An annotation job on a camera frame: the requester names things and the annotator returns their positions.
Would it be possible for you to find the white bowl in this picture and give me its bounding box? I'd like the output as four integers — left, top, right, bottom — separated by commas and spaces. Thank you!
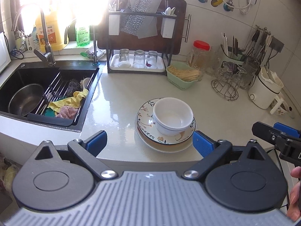
154, 121, 195, 136
153, 97, 194, 130

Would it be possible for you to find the black kitchen sink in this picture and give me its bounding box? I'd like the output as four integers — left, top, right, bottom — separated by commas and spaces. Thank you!
1, 60, 105, 132

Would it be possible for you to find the kitchen faucet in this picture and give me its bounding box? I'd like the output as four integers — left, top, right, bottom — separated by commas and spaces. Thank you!
34, 10, 56, 66

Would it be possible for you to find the person's right hand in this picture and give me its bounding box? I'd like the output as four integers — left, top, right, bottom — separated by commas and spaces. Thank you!
287, 166, 301, 221

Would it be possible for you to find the white floral mug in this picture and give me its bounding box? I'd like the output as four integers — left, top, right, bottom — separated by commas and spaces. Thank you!
270, 96, 289, 116

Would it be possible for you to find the pink scrubber cloth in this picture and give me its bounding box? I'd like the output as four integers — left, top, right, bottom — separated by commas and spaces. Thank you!
56, 106, 78, 119

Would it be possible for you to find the white electric cooker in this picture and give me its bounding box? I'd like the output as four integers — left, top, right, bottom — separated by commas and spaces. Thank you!
248, 66, 284, 110

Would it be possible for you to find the yellow cloth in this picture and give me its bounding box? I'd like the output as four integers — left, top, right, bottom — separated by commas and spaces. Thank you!
47, 89, 89, 113

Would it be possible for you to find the bottom white plate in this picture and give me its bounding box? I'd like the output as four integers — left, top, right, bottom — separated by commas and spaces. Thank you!
135, 120, 193, 153

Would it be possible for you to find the floral ceramic plate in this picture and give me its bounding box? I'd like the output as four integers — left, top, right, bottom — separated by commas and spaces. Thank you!
136, 98, 196, 145

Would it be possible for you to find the black sink drain rack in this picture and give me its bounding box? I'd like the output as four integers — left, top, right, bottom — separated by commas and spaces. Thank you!
27, 67, 101, 130

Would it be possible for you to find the bundle of wooden sticks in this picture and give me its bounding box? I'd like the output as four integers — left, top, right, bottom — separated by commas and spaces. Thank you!
167, 65, 200, 82

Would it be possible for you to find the steel pot in sink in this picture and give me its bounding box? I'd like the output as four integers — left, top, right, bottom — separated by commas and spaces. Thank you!
8, 83, 44, 116

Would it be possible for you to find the green plastic basket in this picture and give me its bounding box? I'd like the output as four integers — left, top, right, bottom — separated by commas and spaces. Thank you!
166, 62, 201, 90

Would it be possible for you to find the white utensil holder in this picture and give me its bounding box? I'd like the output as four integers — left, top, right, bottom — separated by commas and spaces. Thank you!
220, 33, 244, 65

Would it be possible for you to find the hanging utensil rack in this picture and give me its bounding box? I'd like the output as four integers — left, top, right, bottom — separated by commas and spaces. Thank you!
243, 25, 274, 64

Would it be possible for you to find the red lid glass jar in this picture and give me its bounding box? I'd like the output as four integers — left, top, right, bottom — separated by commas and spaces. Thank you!
187, 40, 211, 78

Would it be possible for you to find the left drinking glass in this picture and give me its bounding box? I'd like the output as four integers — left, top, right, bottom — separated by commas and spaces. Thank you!
118, 48, 131, 68

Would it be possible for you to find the drinking glass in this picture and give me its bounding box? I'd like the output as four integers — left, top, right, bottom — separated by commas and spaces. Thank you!
133, 50, 145, 68
118, 48, 131, 68
145, 50, 158, 69

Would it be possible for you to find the middle drinking glass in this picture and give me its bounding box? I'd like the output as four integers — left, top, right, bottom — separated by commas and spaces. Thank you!
133, 50, 145, 68

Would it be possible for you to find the white drip tray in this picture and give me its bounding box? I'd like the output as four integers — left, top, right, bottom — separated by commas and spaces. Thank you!
109, 54, 165, 73

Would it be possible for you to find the right drinking glass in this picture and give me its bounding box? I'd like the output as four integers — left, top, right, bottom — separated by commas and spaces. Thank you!
145, 50, 158, 69

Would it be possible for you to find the green dish soap bottle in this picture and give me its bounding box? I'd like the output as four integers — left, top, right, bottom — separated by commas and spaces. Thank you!
75, 21, 90, 47

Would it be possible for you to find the orange detergent bottle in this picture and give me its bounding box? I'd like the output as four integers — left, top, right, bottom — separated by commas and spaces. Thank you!
35, 10, 67, 53

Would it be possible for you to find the left white rack cup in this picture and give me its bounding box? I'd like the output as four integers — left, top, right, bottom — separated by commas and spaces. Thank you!
109, 14, 120, 36

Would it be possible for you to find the white rack cup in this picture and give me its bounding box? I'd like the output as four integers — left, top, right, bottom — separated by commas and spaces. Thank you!
109, 14, 120, 36
161, 17, 176, 39

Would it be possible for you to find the right white rack cup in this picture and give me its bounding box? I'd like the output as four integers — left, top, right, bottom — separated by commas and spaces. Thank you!
161, 17, 176, 39

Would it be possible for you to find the dark wooden cutting board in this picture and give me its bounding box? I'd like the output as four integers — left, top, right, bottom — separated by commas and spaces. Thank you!
96, 0, 187, 55

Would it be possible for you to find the black metal shelf rack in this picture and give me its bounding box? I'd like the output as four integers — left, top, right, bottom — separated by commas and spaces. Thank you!
106, 0, 179, 75

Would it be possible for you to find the wire cup rack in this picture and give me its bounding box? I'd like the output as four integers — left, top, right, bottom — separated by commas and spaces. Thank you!
211, 61, 246, 101

